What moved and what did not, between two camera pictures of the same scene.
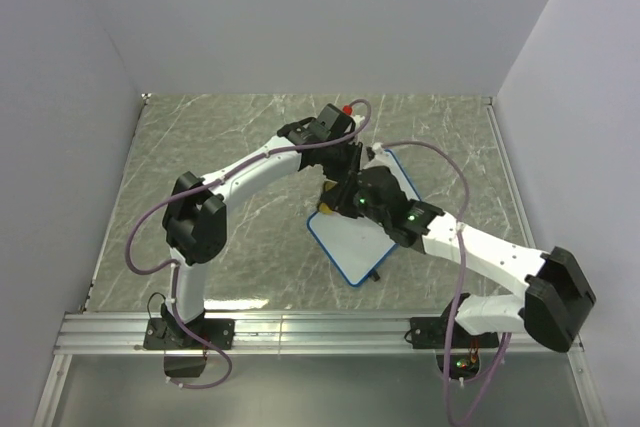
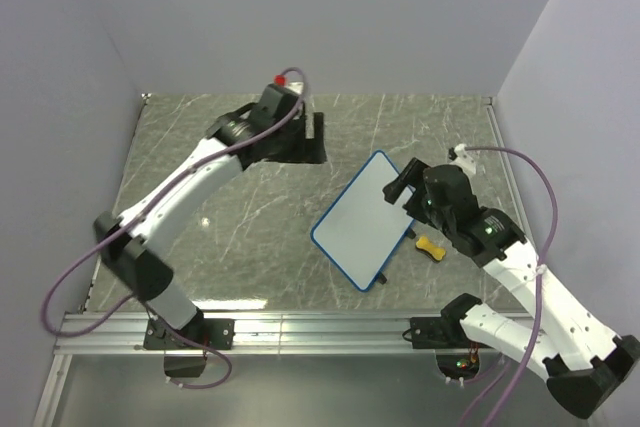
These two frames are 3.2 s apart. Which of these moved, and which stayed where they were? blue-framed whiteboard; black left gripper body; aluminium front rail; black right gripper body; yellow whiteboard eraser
Moved: black right gripper body; yellow whiteboard eraser; black left gripper body
Stayed: blue-framed whiteboard; aluminium front rail
